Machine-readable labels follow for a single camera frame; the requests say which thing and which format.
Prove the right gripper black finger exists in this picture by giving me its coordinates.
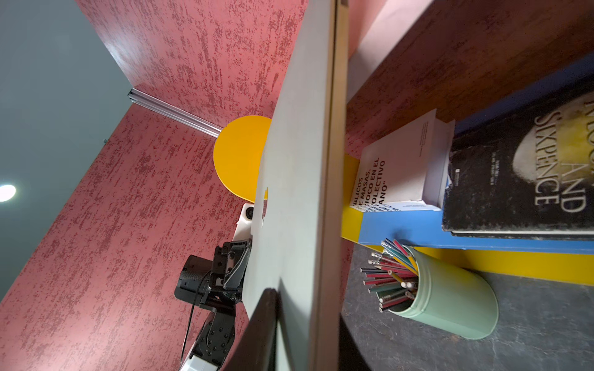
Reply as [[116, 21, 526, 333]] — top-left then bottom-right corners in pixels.
[[223, 288, 278, 371]]

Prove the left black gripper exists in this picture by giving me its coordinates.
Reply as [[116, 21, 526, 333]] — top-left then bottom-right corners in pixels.
[[174, 238, 252, 310]]

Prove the silver laptop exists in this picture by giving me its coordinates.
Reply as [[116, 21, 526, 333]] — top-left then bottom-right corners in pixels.
[[243, 1, 349, 370]]

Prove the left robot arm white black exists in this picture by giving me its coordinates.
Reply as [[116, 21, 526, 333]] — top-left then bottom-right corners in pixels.
[[174, 238, 252, 370]]

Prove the colored pencils bundle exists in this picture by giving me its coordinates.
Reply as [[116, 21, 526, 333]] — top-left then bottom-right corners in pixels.
[[360, 238, 420, 314]]

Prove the green pencil cup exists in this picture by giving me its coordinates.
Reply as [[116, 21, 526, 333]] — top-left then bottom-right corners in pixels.
[[388, 250, 499, 340]]

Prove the white book black text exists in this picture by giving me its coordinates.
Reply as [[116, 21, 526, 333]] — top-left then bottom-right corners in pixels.
[[350, 109, 456, 213]]

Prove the yellow shelf with pink board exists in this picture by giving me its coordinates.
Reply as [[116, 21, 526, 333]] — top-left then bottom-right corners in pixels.
[[213, 0, 594, 287]]

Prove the black book gold cover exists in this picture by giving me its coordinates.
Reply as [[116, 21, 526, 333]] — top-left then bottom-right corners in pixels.
[[442, 86, 593, 240]]

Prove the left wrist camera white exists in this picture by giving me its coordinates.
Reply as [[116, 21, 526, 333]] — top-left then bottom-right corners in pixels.
[[232, 203, 254, 241]]

